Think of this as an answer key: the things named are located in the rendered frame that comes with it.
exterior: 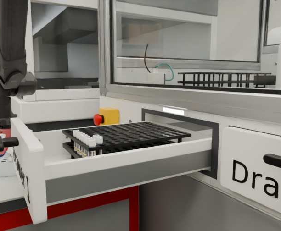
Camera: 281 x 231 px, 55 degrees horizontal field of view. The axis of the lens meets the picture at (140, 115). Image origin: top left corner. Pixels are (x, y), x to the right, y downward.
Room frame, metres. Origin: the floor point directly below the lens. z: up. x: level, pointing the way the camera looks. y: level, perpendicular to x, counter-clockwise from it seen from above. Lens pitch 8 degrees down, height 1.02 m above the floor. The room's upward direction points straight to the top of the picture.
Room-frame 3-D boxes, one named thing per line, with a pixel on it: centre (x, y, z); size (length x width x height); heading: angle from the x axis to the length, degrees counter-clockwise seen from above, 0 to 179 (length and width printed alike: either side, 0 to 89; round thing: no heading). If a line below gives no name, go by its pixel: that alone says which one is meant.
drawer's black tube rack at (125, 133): (0.56, 0.03, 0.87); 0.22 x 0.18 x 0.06; 120
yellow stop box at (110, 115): (0.90, 0.11, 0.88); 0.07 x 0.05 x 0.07; 30
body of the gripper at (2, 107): (0.71, 0.38, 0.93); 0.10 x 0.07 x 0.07; 13
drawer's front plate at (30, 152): (0.46, 0.21, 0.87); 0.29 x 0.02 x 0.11; 30
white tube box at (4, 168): (0.71, 0.32, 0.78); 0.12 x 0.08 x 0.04; 103
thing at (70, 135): (0.51, 0.12, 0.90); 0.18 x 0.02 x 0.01; 30
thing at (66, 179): (0.57, 0.03, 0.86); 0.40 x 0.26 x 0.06; 120
